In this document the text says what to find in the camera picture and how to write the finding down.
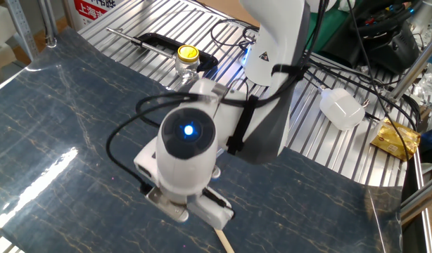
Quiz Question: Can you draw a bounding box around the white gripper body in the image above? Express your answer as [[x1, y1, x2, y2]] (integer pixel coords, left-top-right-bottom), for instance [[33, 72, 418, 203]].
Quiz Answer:
[[133, 136, 235, 231]]

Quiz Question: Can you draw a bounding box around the wooden drumstick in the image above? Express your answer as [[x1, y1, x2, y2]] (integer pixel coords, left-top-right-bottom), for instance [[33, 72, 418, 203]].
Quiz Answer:
[[214, 227, 236, 253]]

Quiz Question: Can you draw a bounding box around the glass jar yellow lid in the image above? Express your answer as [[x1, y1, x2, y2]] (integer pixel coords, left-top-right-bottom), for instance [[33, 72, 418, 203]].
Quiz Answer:
[[174, 44, 201, 84]]

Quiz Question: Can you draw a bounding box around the white plastic bottle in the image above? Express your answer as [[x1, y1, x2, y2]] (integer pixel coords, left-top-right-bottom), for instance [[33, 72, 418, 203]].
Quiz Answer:
[[317, 86, 367, 131]]

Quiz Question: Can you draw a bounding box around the dark blue marble mat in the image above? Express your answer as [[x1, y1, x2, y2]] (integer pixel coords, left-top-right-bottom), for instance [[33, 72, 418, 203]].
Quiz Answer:
[[0, 27, 403, 253]]

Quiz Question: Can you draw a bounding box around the black clamp with metal rod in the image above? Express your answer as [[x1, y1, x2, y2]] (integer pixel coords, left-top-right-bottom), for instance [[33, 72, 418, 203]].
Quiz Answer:
[[106, 27, 219, 73]]

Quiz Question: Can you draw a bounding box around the gold foil packet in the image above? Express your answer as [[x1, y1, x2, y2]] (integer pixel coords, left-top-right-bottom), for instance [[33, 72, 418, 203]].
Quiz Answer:
[[369, 118, 421, 162]]

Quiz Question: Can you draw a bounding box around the brown cardboard sheet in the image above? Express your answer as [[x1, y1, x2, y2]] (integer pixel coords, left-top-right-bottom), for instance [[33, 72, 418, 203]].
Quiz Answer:
[[201, 0, 261, 26]]

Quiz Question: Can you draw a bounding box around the green mat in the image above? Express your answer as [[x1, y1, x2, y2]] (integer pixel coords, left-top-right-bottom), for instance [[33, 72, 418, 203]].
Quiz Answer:
[[307, 6, 347, 53]]

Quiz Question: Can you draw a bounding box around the red and white sign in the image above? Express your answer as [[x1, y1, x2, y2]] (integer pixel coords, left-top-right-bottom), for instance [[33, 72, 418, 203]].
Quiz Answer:
[[73, 0, 124, 27]]

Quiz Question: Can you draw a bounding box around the black equipment pile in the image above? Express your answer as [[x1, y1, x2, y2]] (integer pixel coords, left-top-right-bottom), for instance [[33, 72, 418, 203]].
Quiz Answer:
[[319, 0, 421, 75]]

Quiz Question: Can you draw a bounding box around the short black cable with plug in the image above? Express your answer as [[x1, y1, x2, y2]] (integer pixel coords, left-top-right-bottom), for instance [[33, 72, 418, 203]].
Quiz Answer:
[[204, 188, 235, 216]]

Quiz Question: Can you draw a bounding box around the long black cable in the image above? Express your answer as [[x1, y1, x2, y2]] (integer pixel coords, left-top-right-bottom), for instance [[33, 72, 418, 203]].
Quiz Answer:
[[106, 91, 259, 195]]

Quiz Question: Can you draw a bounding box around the aluminium frame post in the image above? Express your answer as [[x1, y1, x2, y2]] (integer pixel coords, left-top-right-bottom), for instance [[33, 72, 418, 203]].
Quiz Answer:
[[388, 33, 432, 103]]

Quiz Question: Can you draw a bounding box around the perforated metal rail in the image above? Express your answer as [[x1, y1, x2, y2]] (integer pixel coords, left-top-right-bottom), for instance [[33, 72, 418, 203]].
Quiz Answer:
[[4, 0, 39, 63]]

